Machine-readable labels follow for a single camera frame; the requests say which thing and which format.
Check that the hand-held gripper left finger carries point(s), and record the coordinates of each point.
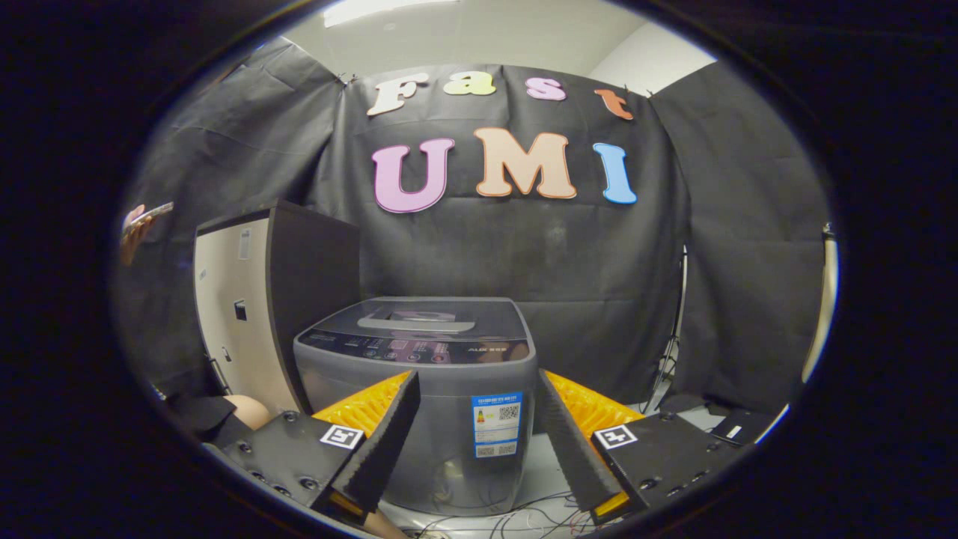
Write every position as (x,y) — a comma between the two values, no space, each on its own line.
(385,449)

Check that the beige upright post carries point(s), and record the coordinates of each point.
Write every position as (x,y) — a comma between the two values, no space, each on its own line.
(823,299)

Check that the black backdrop cloth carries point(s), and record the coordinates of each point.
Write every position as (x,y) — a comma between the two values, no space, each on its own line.
(584,254)

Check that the person's leg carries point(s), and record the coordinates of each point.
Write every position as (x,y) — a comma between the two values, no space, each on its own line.
(251,410)

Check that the grey washing machine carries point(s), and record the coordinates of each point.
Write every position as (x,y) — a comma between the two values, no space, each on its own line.
(449,434)

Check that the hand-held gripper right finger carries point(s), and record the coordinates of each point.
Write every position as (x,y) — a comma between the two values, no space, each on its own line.
(572,449)

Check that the dark washing machine lid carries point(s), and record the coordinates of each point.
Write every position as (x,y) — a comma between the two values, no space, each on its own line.
(486,314)

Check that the black light stand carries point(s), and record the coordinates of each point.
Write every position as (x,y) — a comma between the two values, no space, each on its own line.
(671,352)

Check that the black and beige cabinet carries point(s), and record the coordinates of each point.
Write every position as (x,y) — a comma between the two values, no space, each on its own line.
(314,277)

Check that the white smartphone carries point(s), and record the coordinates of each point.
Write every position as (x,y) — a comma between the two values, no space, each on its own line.
(150,213)

